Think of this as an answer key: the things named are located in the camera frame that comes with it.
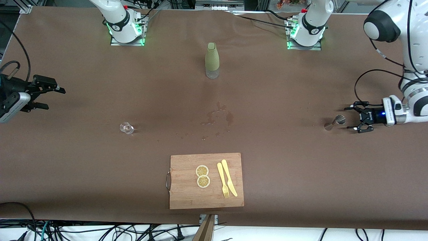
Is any green sleeved glass bottle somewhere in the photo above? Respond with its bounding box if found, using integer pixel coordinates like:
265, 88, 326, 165
205, 42, 220, 79

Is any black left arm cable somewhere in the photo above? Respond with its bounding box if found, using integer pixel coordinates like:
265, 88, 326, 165
354, 0, 422, 104

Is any metal jigger measuring cup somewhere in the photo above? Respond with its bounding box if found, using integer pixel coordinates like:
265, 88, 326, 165
324, 115, 346, 131

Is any black base supply cable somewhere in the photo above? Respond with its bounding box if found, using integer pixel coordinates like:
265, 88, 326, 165
127, 0, 161, 20
231, 13, 295, 29
266, 9, 295, 21

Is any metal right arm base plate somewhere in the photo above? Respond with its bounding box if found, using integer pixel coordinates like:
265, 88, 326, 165
110, 15, 148, 47

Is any aluminium frame profile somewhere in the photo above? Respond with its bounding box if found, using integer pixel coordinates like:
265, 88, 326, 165
18, 0, 34, 14

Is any colourful toy pile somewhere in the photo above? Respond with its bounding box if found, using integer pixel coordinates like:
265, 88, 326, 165
277, 0, 303, 10

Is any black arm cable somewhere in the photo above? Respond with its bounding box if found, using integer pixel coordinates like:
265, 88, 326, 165
0, 20, 31, 82
354, 0, 422, 104

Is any thick black floor cable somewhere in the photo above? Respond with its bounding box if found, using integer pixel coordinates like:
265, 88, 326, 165
0, 202, 37, 241

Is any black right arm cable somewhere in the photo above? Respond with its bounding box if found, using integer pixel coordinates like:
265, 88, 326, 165
0, 20, 31, 82

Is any grey power strip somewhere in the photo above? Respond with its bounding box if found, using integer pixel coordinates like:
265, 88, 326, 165
196, 0, 244, 10

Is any yellow plastic fork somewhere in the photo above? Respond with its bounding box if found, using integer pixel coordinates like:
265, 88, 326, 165
217, 162, 230, 198

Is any brown table cover sheet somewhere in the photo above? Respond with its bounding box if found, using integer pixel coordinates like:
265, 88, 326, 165
0, 7, 428, 231

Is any yellow plastic knife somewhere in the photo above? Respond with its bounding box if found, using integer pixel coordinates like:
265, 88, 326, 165
221, 159, 238, 197

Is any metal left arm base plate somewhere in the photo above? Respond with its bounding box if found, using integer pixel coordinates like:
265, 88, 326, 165
286, 18, 322, 51

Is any teal floor cable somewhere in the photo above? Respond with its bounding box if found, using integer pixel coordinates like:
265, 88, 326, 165
40, 220, 50, 241

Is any wooden cutting board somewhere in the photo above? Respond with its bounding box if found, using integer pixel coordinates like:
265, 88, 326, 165
166, 153, 244, 210

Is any wooden beam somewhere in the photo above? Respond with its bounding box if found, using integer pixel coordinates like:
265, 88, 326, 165
192, 214, 216, 241

